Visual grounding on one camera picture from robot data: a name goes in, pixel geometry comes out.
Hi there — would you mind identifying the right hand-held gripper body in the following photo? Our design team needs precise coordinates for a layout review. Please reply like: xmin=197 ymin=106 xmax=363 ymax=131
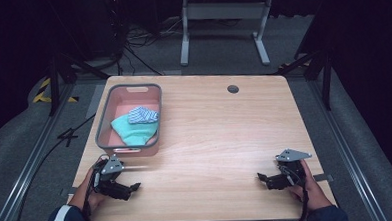
xmin=271 ymin=147 xmax=314 ymax=189

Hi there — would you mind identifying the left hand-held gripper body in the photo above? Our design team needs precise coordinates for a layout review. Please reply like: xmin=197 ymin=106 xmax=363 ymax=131
xmin=91 ymin=154 xmax=130 ymax=200

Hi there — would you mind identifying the teal cloth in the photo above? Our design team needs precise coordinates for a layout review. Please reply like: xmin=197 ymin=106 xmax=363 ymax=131
xmin=109 ymin=111 xmax=162 ymax=148

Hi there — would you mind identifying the blue white checked cloth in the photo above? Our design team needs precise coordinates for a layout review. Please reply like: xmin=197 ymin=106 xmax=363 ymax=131
xmin=127 ymin=105 xmax=161 ymax=125

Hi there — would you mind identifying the pink basket with grey rim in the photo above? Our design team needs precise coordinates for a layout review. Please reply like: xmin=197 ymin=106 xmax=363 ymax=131
xmin=93 ymin=82 xmax=166 ymax=160

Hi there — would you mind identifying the person's right hand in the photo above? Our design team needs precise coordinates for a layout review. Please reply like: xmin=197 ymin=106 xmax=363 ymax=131
xmin=286 ymin=158 xmax=334 ymax=214

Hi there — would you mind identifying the person's left hand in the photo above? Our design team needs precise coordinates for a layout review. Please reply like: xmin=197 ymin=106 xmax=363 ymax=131
xmin=66 ymin=165 xmax=110 ymax=215

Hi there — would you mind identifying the black tripod stand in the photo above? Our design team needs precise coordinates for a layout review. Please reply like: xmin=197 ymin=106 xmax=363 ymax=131
xmin=44 ymin=49 xmax=113 ymax=117
xmin=273 ymin=46 xmax=336 ymax=114

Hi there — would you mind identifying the grey metal table bracket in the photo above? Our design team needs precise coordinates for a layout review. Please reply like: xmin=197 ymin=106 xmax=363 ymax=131
xmin=312 ymin=173 xmax=335 ymax=183
xmin=58 ymin=187 xmax=78 ymax=199

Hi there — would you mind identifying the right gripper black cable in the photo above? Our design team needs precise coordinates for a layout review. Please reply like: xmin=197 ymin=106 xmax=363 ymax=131
xmin=276 ymin=164 xmax=311 ymax=221

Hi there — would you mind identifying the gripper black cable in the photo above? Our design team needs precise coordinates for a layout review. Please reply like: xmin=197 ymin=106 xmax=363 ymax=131
xmin=79 ymin=156 xmax=114 ymax=221
xmin=276 ymin=164 xmax=311 ymax=221

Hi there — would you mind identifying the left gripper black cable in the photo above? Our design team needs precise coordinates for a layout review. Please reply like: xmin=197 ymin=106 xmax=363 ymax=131
xmin=79 ymin=156 xmax=114 ymax=221

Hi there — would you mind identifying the metal floor rail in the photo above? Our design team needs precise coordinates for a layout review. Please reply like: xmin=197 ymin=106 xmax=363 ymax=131
xmin=307 ymin=76 xmax=390 ymax=221
xmin=0 ymin=81 xmax=83 ymax=221

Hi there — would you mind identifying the long black floor cable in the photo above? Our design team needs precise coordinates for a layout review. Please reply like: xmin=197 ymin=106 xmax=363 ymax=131
xmin=6 ymin=113 xmax=102 ymax=221

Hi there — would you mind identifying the bundle of floor cables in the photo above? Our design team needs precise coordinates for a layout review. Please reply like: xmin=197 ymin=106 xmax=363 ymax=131
xmin=114 ymin=15 xmax=187 ymax=79

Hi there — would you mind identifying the white metal desk frame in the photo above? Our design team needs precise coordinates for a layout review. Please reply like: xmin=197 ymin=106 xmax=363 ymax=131
xmin=177 ymin=0 xmax=277 ymax=71

